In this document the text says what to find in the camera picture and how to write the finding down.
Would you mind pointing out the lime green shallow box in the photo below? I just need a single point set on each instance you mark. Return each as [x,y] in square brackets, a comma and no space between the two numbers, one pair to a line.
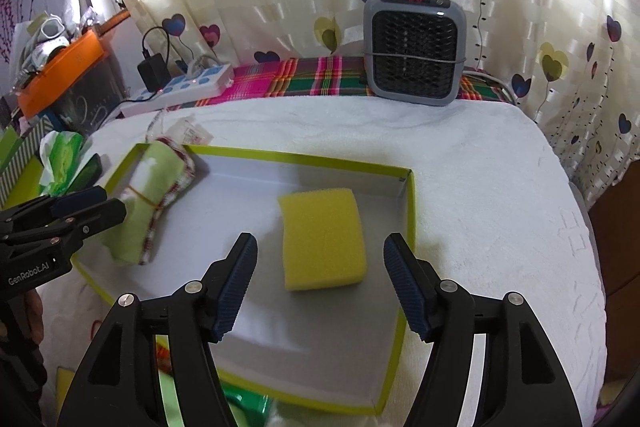
[395,257]

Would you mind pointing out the person's left hand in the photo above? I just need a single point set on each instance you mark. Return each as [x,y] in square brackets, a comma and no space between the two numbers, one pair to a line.
[34,317]

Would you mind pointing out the black phone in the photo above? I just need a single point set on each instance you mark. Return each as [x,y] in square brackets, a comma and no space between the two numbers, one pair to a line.
[87,172]

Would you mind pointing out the yellow sponge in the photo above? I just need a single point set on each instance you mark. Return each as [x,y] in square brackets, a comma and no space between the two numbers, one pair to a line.
[322,239]

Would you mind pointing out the green tissue pack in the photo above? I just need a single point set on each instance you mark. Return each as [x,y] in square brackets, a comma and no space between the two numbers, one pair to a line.
[60,162]

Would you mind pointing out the grey fan heater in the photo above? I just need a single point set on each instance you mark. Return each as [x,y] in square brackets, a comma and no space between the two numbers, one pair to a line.
[415,52]

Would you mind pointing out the white bundled items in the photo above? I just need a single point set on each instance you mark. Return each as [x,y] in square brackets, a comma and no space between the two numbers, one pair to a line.
[47,37]

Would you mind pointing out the clear plastic wrapper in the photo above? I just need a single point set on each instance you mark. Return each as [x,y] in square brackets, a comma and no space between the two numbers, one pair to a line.
[192,132]

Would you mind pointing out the dark patterned box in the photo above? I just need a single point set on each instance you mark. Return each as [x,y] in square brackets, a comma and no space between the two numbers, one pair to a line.
[95,102]

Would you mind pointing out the white blue-dotted power strip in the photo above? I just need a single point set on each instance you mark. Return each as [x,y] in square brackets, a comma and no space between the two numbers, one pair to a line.
[195,82]

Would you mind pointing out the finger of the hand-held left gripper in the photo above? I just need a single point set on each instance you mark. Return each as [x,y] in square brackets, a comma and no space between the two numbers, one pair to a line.
[102,214]
[75,202]

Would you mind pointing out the plaid cloth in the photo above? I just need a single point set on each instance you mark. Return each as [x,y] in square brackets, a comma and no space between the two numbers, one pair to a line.
[310,77]

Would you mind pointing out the striped green box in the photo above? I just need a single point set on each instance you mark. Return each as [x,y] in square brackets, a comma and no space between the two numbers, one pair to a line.
[20,157]

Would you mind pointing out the black charger adapter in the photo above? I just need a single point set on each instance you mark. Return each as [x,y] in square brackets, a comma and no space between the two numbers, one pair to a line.
[152,72]

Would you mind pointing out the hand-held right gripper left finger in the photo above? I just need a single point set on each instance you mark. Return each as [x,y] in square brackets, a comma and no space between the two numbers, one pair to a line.
[234,289]

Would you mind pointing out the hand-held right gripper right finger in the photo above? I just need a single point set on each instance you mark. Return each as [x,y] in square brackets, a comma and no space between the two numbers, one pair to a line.
[406,289]

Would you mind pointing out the green towel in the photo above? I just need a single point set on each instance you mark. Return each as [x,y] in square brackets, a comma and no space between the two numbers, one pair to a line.
[150,187]

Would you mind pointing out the wooden cabinet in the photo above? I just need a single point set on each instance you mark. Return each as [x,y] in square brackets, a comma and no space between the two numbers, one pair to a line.
[617,227]

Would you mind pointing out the orange storage bin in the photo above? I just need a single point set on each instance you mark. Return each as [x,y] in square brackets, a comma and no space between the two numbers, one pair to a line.
[60,67]

